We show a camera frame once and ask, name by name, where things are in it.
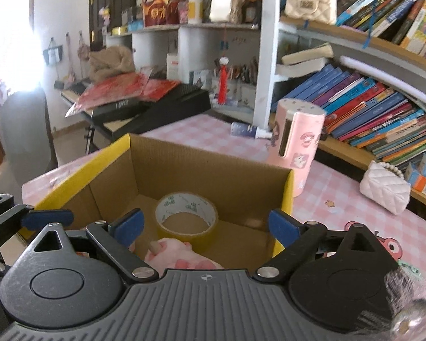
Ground white curved corner shelf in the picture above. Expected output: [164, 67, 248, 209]
[105, 23, 261, 114]

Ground row of colourful books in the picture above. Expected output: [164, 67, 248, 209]
[305, 64, 426, 171]

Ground row of upright paperbacks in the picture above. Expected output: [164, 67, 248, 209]
[335, 0, 426, 57]

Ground red paper sheets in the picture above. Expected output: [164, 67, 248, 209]
[64, 71, 181, 118]

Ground red tassel ornament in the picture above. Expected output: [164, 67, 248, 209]
[213, 57, 231, 105]

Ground blue white small bottle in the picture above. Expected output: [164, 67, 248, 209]
[231, 121, 272, 139]

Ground white wooden bookshelf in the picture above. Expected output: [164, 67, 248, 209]
[254, 0, 426, 199]

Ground clear plastic wrap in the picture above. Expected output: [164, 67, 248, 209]
[383, 266, 426, 341]

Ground beige cloth bundle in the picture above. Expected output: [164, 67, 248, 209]
[88, 46, 135, 82]

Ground pink cylindrical holder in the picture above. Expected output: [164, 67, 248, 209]
[268, 98, 326, 197]

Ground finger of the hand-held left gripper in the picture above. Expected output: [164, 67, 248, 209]
[0, 194, 74, 235]

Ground yellow tape roll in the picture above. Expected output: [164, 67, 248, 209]
[154, 192, 219, 253]

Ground white box red label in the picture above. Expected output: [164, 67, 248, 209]
[166, 53, 180, 80]

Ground white pen holders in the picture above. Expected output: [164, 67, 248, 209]
[190, 57, 258, 109]

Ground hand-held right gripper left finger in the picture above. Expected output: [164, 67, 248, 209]
[23, 209, 160, 285]

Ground pink plush pig toy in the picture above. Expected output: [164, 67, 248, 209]
[130, 237, 224, 271]

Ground black electronic keyboard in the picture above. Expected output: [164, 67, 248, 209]
[61, 80, 212, 139]

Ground yellow cardboard box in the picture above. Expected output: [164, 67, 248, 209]
[19, 133, 295, 271]

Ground dark door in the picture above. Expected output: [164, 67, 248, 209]
[89, 0, 139, 48]

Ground white quilted purse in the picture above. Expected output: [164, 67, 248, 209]
[360, 161, 410, 215]

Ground grey chair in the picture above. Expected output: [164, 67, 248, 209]
[0, 89, 59, 201]

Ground fortune god paper lantern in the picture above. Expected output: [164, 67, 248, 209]
[142, 0, 180, 28]

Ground white bottle yellow label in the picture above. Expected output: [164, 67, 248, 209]
[187, 0, 204, 25]

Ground white tube lamp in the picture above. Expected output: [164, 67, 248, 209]
[339, 55, 426, 111]

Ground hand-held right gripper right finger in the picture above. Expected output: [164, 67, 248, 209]
[253, 209, 387, 284]

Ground pale worn book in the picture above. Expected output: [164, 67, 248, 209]
[275, 42, 334, 79]

